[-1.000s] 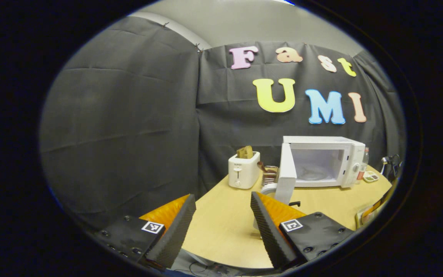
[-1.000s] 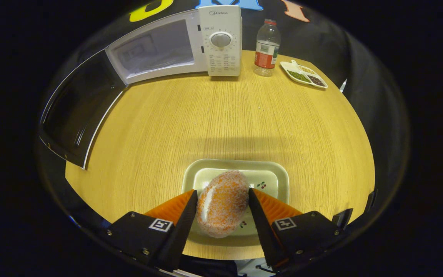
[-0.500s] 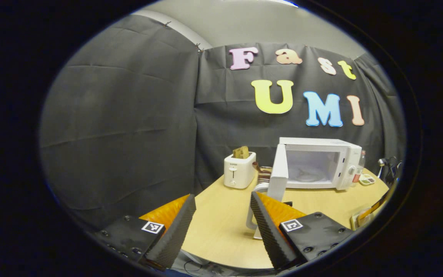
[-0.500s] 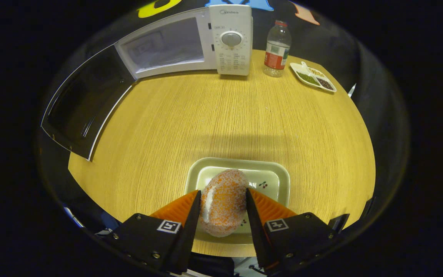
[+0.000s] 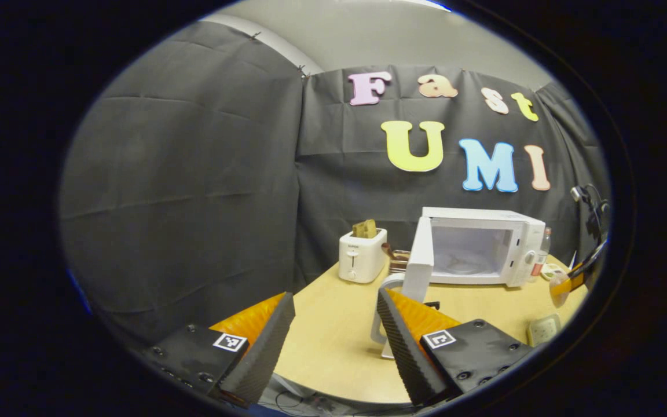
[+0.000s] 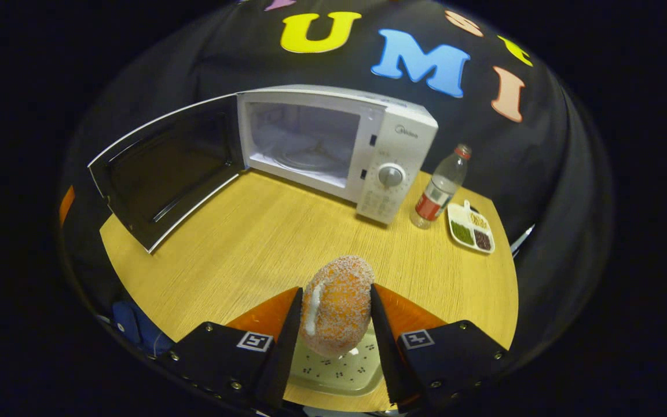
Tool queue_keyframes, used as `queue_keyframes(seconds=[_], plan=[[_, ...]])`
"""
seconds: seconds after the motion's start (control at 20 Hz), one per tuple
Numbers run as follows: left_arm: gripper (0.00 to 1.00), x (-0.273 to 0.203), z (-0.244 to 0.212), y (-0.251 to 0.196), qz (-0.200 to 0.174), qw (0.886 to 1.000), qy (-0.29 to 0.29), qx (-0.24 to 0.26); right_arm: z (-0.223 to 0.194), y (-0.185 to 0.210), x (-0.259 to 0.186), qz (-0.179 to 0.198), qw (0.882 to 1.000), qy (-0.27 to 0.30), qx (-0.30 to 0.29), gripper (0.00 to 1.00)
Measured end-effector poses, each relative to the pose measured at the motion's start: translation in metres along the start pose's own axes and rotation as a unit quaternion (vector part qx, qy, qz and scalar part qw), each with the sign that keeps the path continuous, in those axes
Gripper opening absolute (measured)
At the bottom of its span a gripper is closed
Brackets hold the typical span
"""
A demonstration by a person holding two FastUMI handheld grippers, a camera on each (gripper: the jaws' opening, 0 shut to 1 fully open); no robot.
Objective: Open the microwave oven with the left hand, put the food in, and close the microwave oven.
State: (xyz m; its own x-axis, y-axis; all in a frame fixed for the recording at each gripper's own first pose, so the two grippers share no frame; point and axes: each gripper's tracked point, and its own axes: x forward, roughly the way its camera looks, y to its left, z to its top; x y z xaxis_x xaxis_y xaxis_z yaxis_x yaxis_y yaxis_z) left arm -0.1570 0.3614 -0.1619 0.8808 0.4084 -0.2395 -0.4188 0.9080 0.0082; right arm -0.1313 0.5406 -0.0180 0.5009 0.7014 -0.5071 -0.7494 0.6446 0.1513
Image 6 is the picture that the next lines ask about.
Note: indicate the black backdrop cloth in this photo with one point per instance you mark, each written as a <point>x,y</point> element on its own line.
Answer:
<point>194,58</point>

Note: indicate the white microwave oven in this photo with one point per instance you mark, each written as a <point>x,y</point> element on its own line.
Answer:
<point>394,145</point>

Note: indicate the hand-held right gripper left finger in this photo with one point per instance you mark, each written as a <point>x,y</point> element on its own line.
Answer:
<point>284,347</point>

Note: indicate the white patterned square plate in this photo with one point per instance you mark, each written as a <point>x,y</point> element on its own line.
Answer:
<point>333,373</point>

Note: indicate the clear plastic bottle red label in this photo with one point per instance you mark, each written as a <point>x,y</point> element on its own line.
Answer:
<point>440,191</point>

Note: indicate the blue cloth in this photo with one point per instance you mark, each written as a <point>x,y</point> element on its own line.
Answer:
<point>128,321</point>

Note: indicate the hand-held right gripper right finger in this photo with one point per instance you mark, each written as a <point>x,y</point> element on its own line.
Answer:
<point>385,347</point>

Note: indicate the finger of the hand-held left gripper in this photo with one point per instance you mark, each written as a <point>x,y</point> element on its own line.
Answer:
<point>66,204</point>

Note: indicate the sugar-coated doughnut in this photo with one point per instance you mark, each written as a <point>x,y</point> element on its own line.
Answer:
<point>339,301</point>

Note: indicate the white divided snack dish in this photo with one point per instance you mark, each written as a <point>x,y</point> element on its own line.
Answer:
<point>464,231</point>

